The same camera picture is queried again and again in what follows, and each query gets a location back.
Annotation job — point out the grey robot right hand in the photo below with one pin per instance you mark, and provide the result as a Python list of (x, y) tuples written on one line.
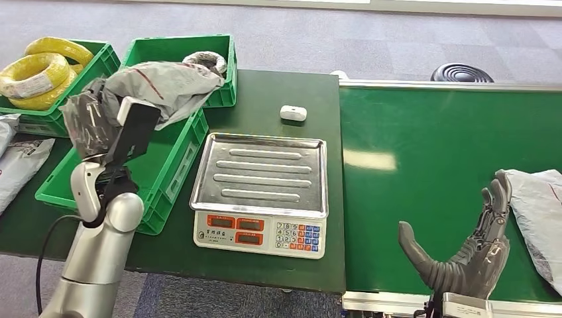
[(476, 267)]

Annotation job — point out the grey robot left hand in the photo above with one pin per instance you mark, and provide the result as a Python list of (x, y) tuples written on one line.
[(90, 123)]

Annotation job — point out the white package with red print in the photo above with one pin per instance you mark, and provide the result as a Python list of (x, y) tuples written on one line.
[(171, 87)]

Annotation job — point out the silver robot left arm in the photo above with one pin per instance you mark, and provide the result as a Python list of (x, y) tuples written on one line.
[(99, 250)]

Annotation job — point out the grey plastic mailer package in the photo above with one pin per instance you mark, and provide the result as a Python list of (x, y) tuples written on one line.
[(538, 206)]

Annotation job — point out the green conveyor belt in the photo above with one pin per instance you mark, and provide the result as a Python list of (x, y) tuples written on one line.
[(417, 131)]

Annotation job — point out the white round conveyor knob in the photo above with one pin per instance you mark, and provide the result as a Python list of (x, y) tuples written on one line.
[(339, 75)]

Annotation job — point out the green crate with yellow coils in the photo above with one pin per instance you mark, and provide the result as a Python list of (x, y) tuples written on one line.
[(94, 66)]

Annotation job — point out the large empty green crate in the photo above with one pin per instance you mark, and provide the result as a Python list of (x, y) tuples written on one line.
[(162, 162)]

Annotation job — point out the white crumpled mailer bag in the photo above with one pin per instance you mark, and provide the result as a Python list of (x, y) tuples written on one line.
[(6, 131)]

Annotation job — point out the grey mailer with black print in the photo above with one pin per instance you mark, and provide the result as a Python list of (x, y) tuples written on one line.
[(19, 169)]

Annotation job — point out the green crate with grey coils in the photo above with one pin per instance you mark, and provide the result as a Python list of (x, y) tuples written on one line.
[(175, 46)]

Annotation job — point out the white electronic scale steel pan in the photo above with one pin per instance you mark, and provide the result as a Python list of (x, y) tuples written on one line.
[(261, 175)]

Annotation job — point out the black ribbed round object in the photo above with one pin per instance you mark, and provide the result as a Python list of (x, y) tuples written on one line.
[(462, 73)]

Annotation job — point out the small white rounded device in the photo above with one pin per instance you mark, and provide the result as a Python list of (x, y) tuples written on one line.
[(293, 113)]

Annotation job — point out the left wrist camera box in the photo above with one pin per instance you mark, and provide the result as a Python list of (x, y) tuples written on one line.
[(134, 129)]

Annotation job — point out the aluminium conveyor frame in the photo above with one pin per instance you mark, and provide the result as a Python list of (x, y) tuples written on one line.
[(439, 84)]

